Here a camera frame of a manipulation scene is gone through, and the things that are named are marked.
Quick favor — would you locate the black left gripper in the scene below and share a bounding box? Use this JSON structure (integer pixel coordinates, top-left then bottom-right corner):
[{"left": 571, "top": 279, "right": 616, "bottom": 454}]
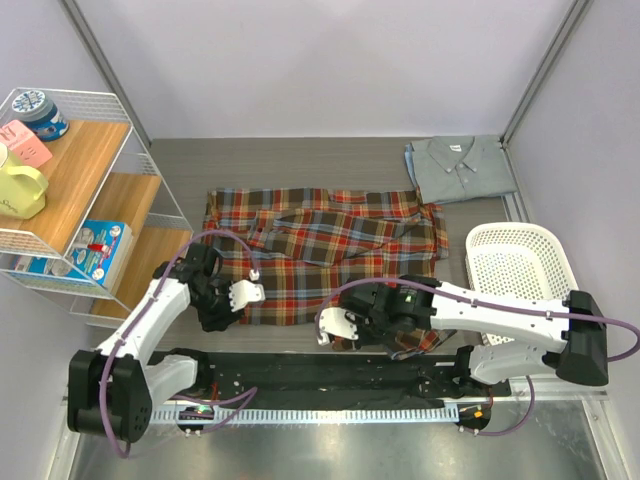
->
[{"left": 191, "top": 280, "right": 244, "bottom": 332}]

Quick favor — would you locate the red brown plaid shirt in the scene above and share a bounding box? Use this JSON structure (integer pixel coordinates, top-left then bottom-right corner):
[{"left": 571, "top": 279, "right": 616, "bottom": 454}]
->
[{"left": 202, "top": 187, "right": 450, "bottom": 361}]

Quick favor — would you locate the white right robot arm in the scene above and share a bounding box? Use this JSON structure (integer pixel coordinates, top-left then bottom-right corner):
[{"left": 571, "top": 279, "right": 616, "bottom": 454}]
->
[{"left": 339, "top": 275, "right": 609, "bottom": 395}]

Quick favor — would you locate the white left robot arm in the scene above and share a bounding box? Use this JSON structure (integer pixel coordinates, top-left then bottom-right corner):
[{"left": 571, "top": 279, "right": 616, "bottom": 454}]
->
[{"left": 67, "top": 244, "right": 239, "bottom": 443}]

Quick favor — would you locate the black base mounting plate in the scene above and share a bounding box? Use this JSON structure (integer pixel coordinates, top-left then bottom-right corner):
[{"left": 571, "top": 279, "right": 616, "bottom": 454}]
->
[{"left": 144, "top": 349, "right": 512, "bottom": 409}]

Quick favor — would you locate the blue product box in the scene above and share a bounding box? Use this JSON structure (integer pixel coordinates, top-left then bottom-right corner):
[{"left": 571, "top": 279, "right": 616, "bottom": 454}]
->
[{"left": 9, "top": 219, "right": 133, "bottom": 292}]

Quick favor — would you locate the white perforated plastic basket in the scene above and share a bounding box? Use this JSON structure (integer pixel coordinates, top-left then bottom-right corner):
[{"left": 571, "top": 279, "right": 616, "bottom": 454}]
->
[{"left": 465, "top": 222, "right": 584, "bottom": 349}]

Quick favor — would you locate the folded grey button shirt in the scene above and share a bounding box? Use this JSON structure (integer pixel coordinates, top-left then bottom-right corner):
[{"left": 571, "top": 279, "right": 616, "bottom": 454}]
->
[{"left": 411, "top": 135, "right": 517, "bottom": 204}]

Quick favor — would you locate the folded light blue shirt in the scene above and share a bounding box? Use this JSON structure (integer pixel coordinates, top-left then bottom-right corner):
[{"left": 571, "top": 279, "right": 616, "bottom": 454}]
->
[{"left": 404, "top": 143, "right": 419, "bottom": 192}]

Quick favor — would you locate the yellow plastic pitcher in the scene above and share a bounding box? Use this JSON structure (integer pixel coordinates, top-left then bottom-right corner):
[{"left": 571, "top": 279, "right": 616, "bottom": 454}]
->
[{"left": 0, "top": 144, "right": 49, "bottom": 220}]

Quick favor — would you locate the pink small box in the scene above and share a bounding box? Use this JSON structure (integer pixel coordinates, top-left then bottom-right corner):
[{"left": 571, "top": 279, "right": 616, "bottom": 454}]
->
[{"left": 1, "top": 120, "right": 53, "bottom": 168}]

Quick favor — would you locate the blue round tin can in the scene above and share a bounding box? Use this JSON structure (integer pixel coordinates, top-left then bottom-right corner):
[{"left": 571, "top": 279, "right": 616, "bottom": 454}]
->
[{"left": 11, "top": 90, "right": 69, "bottom": 142}]

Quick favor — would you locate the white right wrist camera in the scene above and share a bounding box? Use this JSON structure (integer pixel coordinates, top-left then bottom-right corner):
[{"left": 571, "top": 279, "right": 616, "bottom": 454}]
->
[{"left": 318, "top": 307, "right": 359, "bottom": 346}]

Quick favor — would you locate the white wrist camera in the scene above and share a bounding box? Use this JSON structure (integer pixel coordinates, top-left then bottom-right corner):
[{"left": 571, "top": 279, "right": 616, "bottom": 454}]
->
[
  {"left": 318, "top": 307, "right": 359, "bottom": 346},
  {"left": 228, "top": 269, "right": 266, "bottom": 312}
]

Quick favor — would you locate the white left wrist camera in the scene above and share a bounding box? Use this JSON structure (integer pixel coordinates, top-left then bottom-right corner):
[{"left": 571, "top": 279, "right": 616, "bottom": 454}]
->
[{"left": 228, "top": 269, "right": 266, "bottom": 312}]

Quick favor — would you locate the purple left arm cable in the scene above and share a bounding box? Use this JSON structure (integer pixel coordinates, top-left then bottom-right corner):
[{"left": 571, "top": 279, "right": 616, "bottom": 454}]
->
[{"left": 99, "top": 229, "right": 261, "bottom": 459}]

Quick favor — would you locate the white slotted cable duct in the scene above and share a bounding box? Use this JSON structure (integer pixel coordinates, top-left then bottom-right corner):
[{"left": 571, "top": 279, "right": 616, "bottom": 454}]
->
[{"left": 150, "top": 404, "right": 459, "bottom": 426}]

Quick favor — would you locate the white wire wooden shelf rack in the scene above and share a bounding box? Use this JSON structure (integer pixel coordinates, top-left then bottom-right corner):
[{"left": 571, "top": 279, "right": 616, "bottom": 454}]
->
[{"left": 1, "top": 89, "right": 193, "bottom": 329}]

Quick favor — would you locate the aluminium frame rail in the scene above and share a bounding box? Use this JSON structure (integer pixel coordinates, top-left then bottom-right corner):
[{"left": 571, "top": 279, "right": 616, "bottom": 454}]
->
[{"left": 531, "top": 375, "right": 609, "bottom": 401}]

